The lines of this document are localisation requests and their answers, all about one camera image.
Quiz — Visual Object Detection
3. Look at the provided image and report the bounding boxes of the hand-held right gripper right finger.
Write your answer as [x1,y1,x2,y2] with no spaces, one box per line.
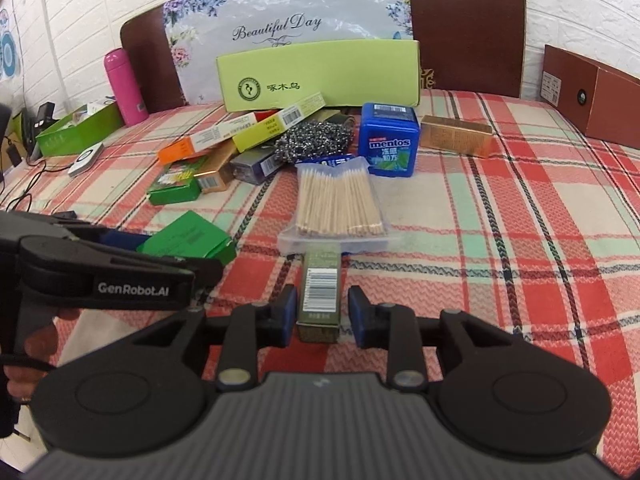
[347,285,523,391]

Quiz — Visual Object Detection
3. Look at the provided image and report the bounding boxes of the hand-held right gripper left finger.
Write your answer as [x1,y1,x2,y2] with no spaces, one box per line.
[131,284,300,392]

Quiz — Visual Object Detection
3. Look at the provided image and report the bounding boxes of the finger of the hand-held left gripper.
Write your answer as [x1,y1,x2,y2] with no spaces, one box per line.
[51,211,152,254]

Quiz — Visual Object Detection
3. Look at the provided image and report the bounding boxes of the olive green slim box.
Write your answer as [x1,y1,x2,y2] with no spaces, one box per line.
[296,249,345,345]

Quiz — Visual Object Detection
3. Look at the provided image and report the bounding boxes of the blue candy box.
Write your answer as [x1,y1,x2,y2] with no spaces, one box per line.
[357,102,421,178]

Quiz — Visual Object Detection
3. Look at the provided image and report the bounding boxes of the gold box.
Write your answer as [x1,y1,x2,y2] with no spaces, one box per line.
[419,115,496,158]

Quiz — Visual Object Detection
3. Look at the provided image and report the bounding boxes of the light green cardboard box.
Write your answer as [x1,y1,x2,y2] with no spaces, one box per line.
[216,39,422,113]

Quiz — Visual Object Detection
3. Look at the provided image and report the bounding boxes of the person's left hand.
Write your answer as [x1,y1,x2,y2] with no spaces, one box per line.
[4,308,82,403]

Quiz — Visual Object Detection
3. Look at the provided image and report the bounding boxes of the green printed small box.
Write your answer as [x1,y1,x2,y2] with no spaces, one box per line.
[147,157,208,206]

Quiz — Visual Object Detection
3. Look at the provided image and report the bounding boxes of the white small device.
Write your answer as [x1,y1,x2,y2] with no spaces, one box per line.
[67,142,104,177]

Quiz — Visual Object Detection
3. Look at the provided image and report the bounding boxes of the bronze small box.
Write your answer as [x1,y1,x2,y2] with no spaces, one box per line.
[194,140,238,193]

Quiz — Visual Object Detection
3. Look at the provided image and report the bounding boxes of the green open box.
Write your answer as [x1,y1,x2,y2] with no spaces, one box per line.
[36,100,125,158]

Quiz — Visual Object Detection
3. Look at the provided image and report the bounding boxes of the bag of cotton swabs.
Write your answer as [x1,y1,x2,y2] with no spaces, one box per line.
[277,156,401,256]

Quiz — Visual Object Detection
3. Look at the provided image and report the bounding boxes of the orange and white box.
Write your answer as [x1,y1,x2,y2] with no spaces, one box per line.
[157,112,258,165]

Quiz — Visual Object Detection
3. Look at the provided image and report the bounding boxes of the black charger stand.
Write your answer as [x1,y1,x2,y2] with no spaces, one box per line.
[20,101,57,161]

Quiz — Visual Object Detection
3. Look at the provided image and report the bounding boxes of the pink thermos bottle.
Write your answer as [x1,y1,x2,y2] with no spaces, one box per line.
[103,48,150,127]

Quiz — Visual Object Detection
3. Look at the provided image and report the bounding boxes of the purple box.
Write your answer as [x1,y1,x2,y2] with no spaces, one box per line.
[230,147,286,185]

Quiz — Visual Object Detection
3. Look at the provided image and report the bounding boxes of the blue packet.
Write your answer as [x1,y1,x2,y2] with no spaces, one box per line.
[305,155,361,167]

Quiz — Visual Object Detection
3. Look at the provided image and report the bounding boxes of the plaid bed sheet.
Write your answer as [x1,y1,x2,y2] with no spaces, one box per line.
[0,87,640,478]

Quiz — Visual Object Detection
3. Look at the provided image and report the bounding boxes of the steel wool scrubber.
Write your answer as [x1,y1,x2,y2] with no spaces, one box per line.
[272,121,353,165]

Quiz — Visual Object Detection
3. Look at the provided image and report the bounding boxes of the yellow medicine box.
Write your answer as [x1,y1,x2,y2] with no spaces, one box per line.
[231,92,326,153]

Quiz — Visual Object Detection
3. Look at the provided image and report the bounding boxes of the floral plastic bag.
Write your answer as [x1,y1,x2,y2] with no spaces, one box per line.
[162,0,416,106]

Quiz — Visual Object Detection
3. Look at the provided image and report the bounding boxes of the brown wooden chair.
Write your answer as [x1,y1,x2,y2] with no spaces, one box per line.
[120,0,526,111]

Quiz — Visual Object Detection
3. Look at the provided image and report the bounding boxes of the brown cardboard box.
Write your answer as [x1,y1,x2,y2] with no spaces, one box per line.
[540,44,640,150]

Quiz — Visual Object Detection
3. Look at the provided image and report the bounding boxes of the black cable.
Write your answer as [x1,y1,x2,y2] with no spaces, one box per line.
[0,157,76,213]

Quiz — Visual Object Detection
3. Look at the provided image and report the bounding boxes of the blue wall sticker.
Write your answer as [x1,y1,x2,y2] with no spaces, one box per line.
[0,7,21,81]

